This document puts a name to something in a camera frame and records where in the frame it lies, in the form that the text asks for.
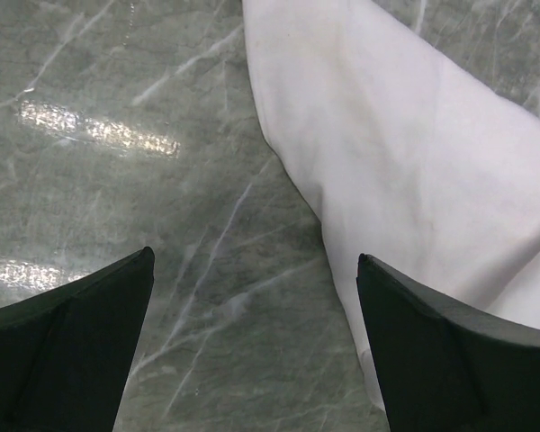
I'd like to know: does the white coca-cola t-shirt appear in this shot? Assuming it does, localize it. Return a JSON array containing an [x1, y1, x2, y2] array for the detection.
[[243, 1, 540, 405]]

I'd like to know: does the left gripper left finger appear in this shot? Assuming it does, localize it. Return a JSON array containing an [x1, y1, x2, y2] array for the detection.
[[0, 247, 155, 431]]

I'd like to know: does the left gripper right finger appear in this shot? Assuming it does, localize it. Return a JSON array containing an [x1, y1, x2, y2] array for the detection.
[[356, 255, 540, 432]]

